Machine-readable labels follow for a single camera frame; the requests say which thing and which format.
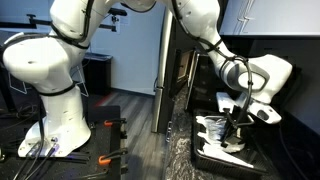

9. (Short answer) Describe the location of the orange and black bar clamp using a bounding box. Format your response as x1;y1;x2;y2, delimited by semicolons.
71;147;129;180
88;117;128;140

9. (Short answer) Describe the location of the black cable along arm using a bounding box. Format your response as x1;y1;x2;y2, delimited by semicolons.
0;0;257;130

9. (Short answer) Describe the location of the black plastic cutlery tray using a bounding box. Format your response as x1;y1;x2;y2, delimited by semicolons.
191;108;273;179

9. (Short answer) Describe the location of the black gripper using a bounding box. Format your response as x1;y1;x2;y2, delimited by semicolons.
220;105;256;150

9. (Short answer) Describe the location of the clear plastic wrapper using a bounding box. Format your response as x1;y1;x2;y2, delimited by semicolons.
203;115;228;142

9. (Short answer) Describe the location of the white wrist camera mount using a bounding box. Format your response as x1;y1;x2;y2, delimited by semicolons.
215;91;242;115

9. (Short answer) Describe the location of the silver cabinet bar handle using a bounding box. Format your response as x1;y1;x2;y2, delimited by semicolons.
165;120;174;143

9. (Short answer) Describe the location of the black trash bin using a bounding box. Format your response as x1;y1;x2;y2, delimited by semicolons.
81;52;114;97

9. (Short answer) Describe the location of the black stereo camera bar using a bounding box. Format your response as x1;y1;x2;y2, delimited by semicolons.
108;7;129;18

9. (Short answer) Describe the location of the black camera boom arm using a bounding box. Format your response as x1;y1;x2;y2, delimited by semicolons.
0;13;118;33

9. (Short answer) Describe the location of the black appliance with framed window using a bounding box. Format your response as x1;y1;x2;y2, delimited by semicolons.
169;48;200;111

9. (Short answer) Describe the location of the black perforated robot mounting table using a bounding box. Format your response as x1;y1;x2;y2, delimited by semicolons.
0;104;129;180

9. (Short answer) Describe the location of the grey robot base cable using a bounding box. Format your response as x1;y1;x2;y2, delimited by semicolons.
13;141;46;180
24;146;57;180

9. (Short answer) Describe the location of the tall appliance with silver edge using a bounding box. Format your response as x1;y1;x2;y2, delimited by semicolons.
151;0;178;134

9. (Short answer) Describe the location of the black countertop appliance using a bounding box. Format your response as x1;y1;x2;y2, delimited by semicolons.
193;49;234;113

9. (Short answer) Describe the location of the black boxy appliance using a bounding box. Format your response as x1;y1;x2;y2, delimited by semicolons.
279;64;303;114

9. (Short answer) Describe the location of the white wall cabinet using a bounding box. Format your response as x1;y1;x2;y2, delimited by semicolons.
219;0;320;36

